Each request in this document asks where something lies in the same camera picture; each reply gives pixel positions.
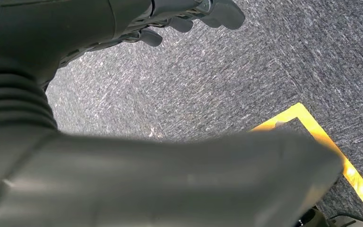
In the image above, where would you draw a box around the grey robot foot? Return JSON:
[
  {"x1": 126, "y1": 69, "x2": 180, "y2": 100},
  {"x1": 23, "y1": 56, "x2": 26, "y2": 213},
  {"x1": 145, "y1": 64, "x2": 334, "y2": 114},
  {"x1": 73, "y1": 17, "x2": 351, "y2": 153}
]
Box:
[{"x1": 294, "y1": 207, "x2": 363, "y2": 227}]

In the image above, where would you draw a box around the yellow floor tape square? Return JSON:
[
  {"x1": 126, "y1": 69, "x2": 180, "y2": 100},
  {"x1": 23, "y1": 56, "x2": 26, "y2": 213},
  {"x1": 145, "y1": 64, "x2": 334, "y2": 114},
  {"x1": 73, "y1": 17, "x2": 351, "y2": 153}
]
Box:
[{"x1": 250, "y1": 103, "x2": 363, "y2": 225}]

